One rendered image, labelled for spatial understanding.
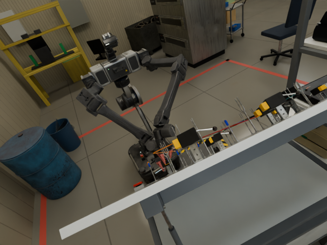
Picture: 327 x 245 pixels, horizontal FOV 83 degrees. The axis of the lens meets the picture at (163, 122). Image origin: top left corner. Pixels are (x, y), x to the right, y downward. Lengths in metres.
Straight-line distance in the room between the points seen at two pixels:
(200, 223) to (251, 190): 0.39
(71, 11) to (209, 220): 6.27
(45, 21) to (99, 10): 1.58
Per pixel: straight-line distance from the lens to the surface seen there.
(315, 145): 1.77
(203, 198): 1.34
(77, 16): 6.67
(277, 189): 1.40
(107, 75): 1.64
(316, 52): 1.36
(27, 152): 2.56
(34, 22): 6.91
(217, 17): 4.80
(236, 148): 0.40
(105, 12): 7.07
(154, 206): 0.43
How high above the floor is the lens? 1.99
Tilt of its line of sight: 38 degrees down
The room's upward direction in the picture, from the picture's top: 19 degrees counter-clockwise
